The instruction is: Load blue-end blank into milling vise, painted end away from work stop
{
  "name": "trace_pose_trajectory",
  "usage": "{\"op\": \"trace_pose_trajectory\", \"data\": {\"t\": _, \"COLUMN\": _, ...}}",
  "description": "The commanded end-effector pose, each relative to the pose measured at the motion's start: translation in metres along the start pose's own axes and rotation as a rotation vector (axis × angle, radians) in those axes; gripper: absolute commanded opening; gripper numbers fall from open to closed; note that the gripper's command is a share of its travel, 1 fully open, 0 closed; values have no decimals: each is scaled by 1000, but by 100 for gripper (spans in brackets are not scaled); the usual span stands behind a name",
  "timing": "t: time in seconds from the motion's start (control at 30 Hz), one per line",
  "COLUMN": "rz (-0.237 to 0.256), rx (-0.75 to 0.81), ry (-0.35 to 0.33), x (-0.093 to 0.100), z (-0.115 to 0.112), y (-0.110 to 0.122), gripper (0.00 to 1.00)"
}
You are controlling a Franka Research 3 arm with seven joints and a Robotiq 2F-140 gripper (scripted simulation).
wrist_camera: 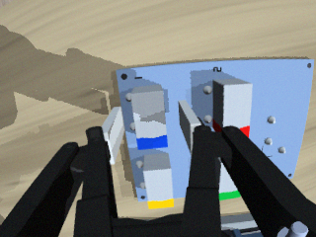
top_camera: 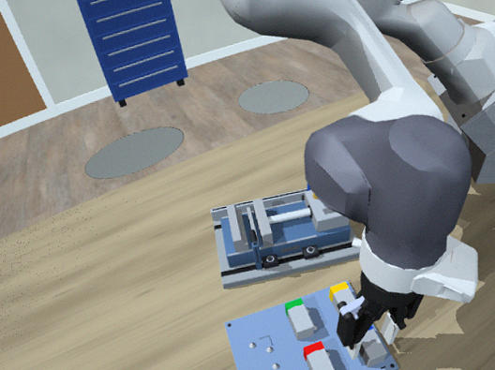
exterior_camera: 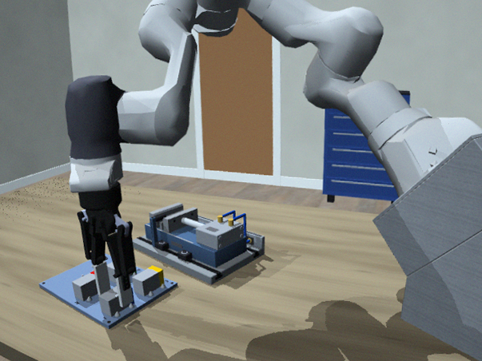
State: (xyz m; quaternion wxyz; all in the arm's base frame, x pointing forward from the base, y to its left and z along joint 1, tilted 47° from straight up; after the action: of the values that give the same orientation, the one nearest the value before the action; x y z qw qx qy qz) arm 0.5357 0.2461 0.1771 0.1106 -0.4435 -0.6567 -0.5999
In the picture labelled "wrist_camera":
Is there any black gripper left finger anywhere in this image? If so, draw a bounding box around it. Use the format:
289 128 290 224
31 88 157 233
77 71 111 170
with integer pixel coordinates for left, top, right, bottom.
0 107 124 237

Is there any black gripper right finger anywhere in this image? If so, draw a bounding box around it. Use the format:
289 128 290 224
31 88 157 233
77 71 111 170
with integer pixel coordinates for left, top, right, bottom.
178 100 316 237

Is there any grey block with yellow end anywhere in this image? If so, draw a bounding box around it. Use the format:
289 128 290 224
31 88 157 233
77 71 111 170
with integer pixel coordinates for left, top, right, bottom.
143 153 174 209

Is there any grey block with green end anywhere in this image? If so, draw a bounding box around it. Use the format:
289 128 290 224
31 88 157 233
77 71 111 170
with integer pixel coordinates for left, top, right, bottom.
214 157 240 200

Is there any grey block with blue end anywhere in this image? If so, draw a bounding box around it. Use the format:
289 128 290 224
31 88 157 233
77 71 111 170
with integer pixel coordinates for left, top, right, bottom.
130 84 168 150

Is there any light grey block with red end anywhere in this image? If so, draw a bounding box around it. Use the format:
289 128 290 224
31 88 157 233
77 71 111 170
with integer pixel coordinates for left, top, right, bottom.
212 78 253 137

